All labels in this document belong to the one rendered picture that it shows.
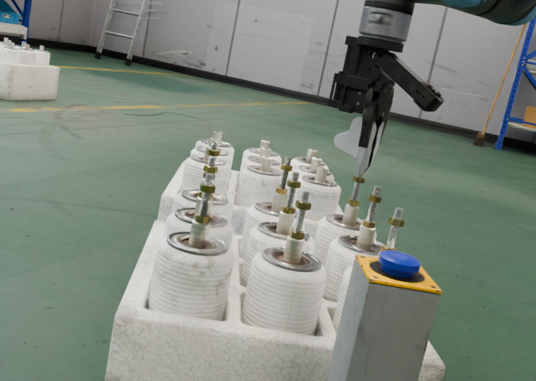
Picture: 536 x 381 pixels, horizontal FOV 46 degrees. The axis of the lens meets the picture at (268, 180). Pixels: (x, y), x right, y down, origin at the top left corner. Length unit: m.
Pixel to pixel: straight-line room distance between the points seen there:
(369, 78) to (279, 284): 0.39
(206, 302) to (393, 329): 0.25
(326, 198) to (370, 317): 0.71
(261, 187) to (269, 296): 0.54
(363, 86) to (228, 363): 0.46
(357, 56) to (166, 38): 7.35
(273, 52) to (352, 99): 6.70
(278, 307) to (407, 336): 0.20
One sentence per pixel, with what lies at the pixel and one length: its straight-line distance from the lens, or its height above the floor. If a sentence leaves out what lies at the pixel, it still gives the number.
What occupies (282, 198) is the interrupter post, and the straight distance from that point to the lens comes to 1.00.
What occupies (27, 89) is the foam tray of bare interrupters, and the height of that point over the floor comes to 0.06.
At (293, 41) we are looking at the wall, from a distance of 7.61.
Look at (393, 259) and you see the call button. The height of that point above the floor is 0.33.
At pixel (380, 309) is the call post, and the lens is 0.60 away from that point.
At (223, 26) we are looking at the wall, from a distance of 7.95.
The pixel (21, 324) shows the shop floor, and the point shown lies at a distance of 1.11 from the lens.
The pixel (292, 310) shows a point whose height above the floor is 0.21.
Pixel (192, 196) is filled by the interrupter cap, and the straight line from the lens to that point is 0.99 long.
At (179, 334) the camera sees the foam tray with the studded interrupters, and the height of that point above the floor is 0.17.
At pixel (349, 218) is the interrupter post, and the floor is 0.26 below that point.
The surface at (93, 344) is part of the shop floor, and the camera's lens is 1.06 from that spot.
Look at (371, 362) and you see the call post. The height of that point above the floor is 0.23.
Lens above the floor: 0.50
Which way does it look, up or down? 11 degrees down
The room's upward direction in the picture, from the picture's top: 11 degrees clockwise
